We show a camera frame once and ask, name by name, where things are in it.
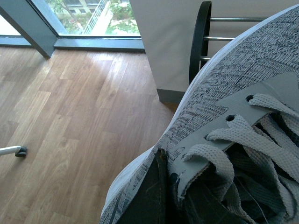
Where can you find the white chair with castors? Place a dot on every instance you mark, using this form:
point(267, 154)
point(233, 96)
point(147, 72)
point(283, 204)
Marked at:
point(19, 151)

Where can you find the black metal shoe rack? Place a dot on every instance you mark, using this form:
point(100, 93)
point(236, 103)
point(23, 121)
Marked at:
point(202, 37)

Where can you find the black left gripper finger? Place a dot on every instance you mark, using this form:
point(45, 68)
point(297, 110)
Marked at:
point(149, 204)

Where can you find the grey knit sneaker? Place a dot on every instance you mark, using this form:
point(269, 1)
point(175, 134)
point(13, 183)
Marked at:
point(232, 146)

